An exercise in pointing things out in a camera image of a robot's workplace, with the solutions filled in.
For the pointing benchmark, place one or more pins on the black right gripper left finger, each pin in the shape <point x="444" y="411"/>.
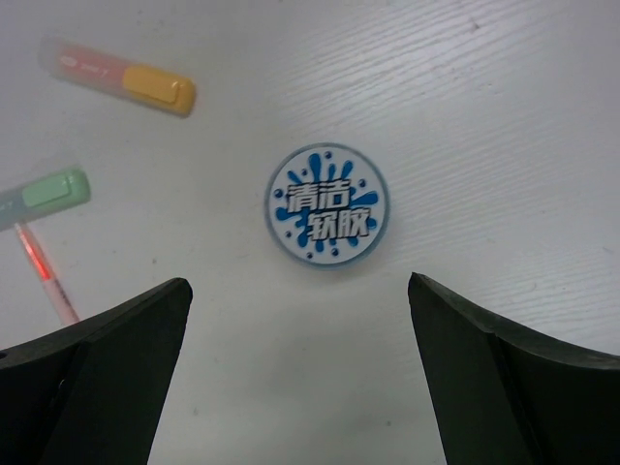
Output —
<point x="94" y="392"/>

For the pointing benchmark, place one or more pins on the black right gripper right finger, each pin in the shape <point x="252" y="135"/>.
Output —
<point x="503" y="393"/>

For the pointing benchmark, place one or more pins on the pink yellow-capped highlighter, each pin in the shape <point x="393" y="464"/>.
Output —
<point x="116" y="76"/>

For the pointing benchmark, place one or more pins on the orange thin pen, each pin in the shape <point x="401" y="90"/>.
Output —
<point x="51" y="285"/>

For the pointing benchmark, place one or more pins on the green-capped highlighter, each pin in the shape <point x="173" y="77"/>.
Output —
<point x="44" y="196"/>

